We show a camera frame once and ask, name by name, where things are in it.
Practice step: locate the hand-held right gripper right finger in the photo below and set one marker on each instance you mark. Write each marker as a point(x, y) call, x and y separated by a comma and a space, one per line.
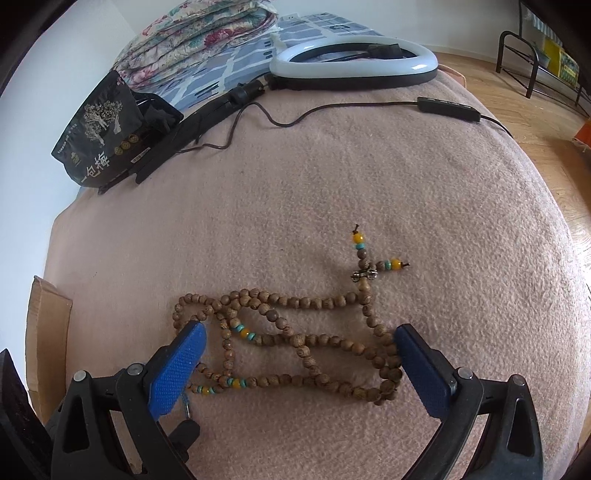
point(422, 369)

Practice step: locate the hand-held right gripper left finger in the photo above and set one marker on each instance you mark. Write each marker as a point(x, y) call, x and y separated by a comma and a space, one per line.
point(178, 369)

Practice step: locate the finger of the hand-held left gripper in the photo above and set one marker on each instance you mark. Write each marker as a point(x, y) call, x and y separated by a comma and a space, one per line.
point(187, 438)

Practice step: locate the cardboard box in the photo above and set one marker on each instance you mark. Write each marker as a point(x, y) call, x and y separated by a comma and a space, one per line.
point(46, 332)

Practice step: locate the black folded tripod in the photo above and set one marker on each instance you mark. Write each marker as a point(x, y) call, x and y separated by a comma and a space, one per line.
point(184, 131)

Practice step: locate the black snack bag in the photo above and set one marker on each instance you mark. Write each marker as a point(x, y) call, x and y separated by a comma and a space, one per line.
point(101, 129)

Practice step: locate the orange cloth covered table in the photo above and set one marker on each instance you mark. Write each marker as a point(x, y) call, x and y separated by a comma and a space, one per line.
point(582, 141)

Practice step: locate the blue plaid bed sheet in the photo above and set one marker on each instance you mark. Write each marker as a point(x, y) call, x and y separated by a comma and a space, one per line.
point(221, 74)

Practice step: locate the folded floral quilt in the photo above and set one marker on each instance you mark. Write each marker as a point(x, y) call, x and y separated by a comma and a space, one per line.
point(184, 41)

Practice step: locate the black clothes rack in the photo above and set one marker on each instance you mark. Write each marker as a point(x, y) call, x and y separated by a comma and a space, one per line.
point(505, 46)

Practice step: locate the yellow box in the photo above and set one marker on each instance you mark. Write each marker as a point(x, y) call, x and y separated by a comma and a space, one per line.
point(568, 67)

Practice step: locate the small grey pot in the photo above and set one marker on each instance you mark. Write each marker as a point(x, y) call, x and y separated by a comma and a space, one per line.
point(543, 54)

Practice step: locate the striped towel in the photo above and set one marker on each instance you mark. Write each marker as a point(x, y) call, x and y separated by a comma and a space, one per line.
point(542, 23)

